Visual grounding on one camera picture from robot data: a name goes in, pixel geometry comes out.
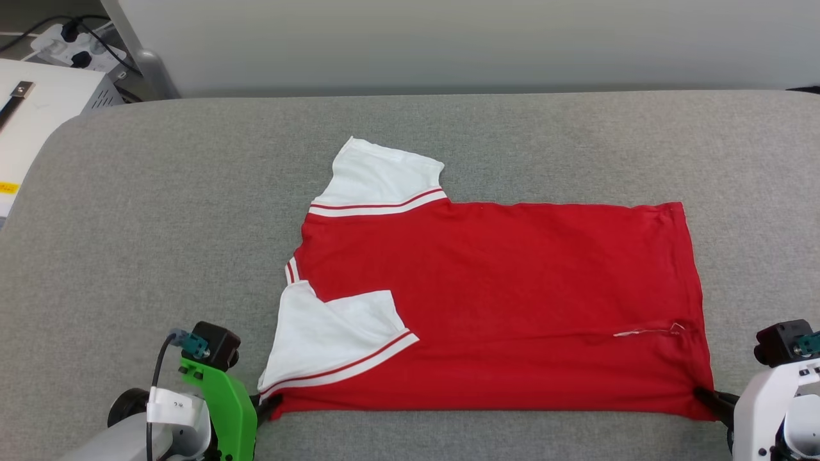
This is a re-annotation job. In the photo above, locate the white appliance cabinet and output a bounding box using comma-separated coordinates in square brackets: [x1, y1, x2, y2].
[0, 59, 126, 222]

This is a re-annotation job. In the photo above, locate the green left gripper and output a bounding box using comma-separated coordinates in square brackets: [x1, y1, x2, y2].
[179, 357, 283, 461]

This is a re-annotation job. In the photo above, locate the black cable with teal connector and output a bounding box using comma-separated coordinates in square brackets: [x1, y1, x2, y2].
[145, 328, 209, 461]

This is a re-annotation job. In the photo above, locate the red and white t-shirt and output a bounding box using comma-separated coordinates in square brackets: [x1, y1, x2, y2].
[257, 135, 718, 423]

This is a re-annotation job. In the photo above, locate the grey metal frame beam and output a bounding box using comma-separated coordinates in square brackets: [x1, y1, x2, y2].
[101, 0, 182, 101]

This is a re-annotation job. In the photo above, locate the black strap handle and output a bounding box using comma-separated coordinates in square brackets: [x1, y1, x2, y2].
[0, 81, 35, 129]

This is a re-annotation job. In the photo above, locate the white power strip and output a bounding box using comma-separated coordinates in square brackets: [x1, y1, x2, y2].
[30, 22, 126, 73]

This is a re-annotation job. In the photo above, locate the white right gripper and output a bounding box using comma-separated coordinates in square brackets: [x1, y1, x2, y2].
[694, 359, 820, 461]

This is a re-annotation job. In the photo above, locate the white cable label tag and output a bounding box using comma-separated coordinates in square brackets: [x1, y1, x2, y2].
[146, 387, 195, 425]

